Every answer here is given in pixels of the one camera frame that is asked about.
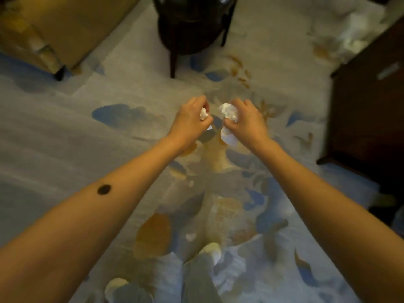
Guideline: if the beige upholstered armchair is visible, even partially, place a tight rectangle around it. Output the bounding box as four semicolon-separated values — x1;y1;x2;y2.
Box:
0;0;142;82

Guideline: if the person's right hand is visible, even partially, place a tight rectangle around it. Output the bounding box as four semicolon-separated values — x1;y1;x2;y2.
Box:
222;98;272;153

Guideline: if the person's left hand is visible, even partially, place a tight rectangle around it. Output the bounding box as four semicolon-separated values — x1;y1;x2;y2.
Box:
167;95;214;154

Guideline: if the white slipper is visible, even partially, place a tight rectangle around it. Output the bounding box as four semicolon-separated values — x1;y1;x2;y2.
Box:
198;242;222;266
104;278;130;302

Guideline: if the dark round wooden chair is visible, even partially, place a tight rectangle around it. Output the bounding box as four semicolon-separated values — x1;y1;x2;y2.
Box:
152;0;239;79

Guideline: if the person's left forearm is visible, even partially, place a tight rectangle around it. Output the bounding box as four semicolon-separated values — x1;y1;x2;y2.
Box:
0;136;186;303

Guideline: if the person's right forearm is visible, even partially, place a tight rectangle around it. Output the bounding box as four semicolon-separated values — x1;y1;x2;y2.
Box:
252;137;404;303

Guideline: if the silver cabinet handle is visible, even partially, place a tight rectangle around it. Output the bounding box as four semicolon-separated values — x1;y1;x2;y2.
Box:
376;62;402;81

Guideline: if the dark wooden cabinet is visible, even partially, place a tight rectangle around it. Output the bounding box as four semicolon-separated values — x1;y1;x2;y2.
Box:
316;16;404;193

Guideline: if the large white tissue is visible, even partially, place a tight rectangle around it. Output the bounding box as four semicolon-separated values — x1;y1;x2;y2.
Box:
218;103;240;147

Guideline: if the pile of white linen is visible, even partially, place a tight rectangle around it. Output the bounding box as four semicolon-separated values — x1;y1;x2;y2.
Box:
308;0;404;62

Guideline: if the small white tissue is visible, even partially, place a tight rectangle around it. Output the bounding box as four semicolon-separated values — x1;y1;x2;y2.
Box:
199;107;213;132

